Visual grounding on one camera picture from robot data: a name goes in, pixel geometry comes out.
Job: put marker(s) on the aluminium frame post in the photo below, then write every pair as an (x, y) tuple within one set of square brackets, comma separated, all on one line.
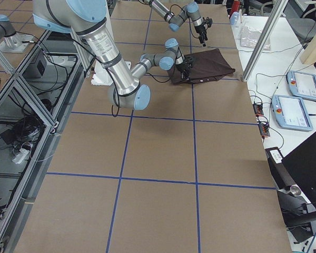
[(271, 22)]

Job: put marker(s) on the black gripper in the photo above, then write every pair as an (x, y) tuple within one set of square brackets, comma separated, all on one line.
[(182, 65), (201, 32)]

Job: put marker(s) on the grey usb hub right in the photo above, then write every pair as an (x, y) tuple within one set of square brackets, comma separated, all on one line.
[(264, 129)]

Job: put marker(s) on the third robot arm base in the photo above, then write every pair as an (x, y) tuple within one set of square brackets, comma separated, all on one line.
[(12, 41)]

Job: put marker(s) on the dark box with white label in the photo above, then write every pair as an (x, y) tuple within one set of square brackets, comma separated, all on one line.
[(284, 182)]

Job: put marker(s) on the clear plastic bag sheet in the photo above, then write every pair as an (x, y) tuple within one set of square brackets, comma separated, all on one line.
[(248, 37)]

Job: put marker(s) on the grey usb hub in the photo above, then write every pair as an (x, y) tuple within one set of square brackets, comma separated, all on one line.
[(258, 109), (264, 129)]

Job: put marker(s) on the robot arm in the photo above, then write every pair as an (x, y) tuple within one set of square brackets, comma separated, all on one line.
[(88, 20), (190, 11)]

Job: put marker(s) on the red cylinder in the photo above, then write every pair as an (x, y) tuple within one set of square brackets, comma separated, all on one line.
[(235, 6)]

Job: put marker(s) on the blue teach pendant near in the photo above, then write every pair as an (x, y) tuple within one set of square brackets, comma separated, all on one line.
[(290, 113)]

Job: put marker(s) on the dark brown t-shirt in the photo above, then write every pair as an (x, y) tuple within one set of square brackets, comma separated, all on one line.
[(208, 66)]

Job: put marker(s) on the aluminium frame rack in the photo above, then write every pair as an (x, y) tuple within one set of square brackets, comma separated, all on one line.
[(36, 95)]

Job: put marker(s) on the grey usb hub left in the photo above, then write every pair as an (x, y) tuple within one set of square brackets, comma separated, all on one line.
[(258, 109)]

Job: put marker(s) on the black monitor on stand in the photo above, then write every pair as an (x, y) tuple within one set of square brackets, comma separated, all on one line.
[(300, 217)]

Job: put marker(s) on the blue teach pendant far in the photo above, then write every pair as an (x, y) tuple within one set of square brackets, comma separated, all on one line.
[(302, 84)]

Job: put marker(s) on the blue teach pendant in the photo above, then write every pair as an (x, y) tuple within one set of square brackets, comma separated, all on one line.
[(302, 84), (290, 113)]

